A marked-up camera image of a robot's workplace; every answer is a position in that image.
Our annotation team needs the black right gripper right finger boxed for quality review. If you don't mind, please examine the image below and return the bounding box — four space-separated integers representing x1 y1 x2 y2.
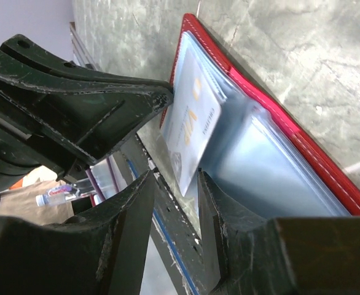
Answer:
198 171 360 294

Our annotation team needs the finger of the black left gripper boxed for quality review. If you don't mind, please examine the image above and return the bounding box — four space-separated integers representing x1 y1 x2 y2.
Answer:
0 34 173 181

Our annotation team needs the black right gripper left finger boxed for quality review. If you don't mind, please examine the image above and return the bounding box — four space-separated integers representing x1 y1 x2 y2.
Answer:
0 171 155 294

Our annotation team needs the red leather card holder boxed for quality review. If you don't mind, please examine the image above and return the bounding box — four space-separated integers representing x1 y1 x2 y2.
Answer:
170 14 360 218

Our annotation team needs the white VIP credit card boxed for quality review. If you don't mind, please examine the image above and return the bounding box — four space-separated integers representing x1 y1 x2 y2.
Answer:
162 47 221 195

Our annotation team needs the plastic water bottle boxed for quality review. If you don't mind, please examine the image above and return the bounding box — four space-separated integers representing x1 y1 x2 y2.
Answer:
35 184 79 207

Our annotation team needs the person in beige shirt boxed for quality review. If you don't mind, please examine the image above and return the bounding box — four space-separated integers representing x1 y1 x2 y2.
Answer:
0 181 74 225

